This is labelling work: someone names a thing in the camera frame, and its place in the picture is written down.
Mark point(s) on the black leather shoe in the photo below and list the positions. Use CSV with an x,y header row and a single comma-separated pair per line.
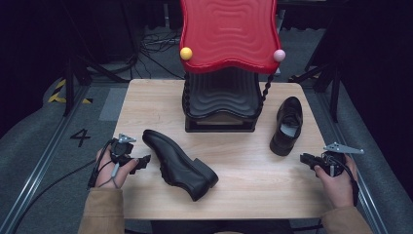
x,y
292,110
177,164

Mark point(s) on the person's left hand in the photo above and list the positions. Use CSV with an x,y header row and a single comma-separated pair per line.
x,y
108,175

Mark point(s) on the black metal stand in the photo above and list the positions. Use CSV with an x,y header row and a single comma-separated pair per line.
x,y
69,87
334,94

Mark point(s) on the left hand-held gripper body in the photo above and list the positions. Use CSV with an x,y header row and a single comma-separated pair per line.
x,y
120,150

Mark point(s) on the red and black shoe rack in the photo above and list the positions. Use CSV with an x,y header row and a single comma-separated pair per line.
x,y
227,32

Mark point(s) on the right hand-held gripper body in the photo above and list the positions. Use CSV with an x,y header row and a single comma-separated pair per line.
x,y
334,162

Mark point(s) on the person's right hand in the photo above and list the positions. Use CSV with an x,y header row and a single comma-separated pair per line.
x,y
339,190

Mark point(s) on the yellow and black floor tape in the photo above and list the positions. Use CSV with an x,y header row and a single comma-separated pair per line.
x,y
59,94

